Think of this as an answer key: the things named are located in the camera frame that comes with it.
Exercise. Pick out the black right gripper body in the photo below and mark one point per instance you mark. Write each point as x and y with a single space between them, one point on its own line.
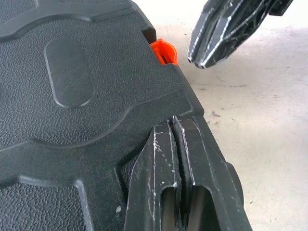
281 7

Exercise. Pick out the orange case latch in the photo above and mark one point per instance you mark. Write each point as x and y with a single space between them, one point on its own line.
166 49

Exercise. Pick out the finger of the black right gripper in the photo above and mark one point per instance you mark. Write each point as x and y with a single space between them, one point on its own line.
207 29
231 41

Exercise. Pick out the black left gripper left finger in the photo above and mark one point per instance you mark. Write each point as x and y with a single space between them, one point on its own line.
154 180

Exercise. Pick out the black plastic tool case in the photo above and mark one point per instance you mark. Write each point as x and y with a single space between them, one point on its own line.
84 120

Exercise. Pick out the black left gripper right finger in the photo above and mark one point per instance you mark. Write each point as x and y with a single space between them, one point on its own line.
209 187

